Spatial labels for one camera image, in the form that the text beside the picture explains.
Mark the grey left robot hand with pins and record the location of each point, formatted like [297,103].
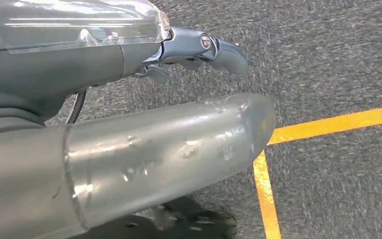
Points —
[62,62]

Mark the black robot foot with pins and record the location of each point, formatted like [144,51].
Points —
[177,224]

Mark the yellow floor tape square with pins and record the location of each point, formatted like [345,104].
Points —
[336,124]

